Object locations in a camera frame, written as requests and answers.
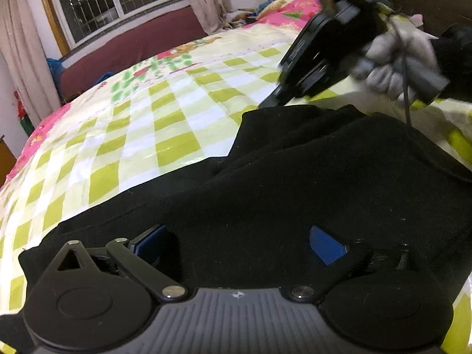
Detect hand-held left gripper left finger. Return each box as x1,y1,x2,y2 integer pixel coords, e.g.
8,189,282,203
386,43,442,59
55,224,186,302

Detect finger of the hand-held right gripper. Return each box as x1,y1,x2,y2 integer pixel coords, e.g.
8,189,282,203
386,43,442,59
258,86,296,110

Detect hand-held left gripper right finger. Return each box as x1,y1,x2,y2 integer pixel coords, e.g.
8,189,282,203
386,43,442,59
289,226,418,304

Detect black pants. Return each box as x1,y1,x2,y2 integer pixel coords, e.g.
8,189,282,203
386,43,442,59
17,103,472,354

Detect person's right forearm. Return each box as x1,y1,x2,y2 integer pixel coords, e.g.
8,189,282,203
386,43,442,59
432,23,472,101

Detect person's right hand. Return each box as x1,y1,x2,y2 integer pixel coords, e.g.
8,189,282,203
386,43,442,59
351,19,442,101

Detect grey crumpled clothes pile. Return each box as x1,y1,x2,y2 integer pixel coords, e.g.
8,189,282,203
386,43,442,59
220,6,259,31

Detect green checkered plastic sheet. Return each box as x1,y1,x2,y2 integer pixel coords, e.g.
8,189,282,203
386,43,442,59
0,42,472,354

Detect beige curtain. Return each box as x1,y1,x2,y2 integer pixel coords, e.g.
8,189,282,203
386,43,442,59
0,0,63,120
173,0,232,37

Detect maroon covered sofa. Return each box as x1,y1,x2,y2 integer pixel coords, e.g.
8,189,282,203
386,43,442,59
58,5,210,101

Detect wooden desk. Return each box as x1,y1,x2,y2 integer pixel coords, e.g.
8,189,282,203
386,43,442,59
0,136,17,189

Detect red and green bag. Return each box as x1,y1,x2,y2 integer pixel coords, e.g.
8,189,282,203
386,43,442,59
13,89,35,137

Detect barred window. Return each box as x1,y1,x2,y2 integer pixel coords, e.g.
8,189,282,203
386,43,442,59
35,0,187,54

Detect blue plastic bag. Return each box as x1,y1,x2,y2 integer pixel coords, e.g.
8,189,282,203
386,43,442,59
46,57,66,82

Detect thin black cable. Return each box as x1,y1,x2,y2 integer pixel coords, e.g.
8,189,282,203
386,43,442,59
389,11,414,126

